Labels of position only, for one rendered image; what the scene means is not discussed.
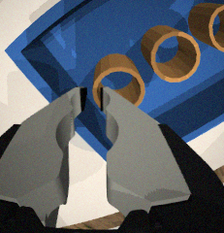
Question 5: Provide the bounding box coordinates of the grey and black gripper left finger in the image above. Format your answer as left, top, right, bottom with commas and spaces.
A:
0, 86, 87, 227

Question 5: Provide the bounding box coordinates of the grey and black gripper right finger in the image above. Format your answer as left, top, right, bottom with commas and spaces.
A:
100, 86, 224, 233

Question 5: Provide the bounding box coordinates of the blue open crate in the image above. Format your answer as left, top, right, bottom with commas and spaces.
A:
5, 0, 224, 162

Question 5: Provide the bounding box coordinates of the bronze bushing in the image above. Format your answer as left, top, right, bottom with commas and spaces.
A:
92, 53, 145, 109
188, 3, 224, 52
141, 25, 201, 83

